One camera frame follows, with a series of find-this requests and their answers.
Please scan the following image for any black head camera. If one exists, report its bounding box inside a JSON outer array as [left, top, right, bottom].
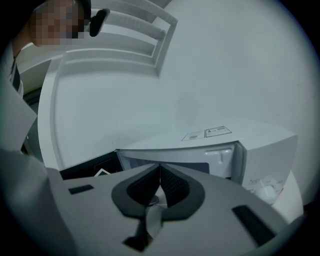
[[88, 8, 111, 38]]

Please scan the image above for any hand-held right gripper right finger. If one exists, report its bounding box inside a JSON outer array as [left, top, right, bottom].
[[149, 162, 305, 256]]

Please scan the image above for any person's head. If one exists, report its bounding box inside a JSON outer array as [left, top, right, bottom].
[[14, 0, 92, 48]]

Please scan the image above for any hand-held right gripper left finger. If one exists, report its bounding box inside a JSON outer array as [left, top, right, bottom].
[[46, 162, 161, 256]]

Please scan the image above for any person's white shirt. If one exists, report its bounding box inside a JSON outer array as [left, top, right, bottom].
[[0, 42, 78, 256]]

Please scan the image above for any white microwave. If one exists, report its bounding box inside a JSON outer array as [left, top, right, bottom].
[[59, 119, 299, 205]]

